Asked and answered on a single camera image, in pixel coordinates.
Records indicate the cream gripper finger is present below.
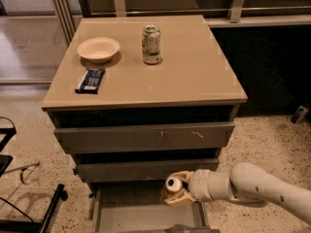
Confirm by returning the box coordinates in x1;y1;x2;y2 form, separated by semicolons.
161;188;195;207
173;171;193;183

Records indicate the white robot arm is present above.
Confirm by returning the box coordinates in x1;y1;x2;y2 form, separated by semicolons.
161;162;311;224

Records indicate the grey top drawer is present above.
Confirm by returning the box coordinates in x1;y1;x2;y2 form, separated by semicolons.
54;122;234;154

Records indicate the grey open bottom drawer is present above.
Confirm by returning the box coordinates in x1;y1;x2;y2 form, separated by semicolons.
92;181;220;233

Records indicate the grey drawer cabinet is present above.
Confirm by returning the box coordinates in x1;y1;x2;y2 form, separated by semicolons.
41;15;249;233

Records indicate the grey middle drawer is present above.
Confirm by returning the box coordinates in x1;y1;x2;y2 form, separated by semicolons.
75;158;219;183

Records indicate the green white soda can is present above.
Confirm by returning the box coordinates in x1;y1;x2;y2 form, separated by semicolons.
141;25;161;64

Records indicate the small dark floor object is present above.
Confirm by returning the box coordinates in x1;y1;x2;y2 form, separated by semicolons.
291;104;309;124

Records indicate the dark blue snack packet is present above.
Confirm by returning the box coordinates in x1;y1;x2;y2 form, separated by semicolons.
75;69;105;94

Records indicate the cream paper bowl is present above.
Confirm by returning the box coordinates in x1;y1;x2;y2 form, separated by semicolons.
77;37;120;63

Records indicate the black base with caster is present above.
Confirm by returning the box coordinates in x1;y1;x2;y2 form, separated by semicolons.
0;183;68;233

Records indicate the black chair frame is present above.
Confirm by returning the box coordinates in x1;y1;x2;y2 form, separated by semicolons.
0;116;17;177

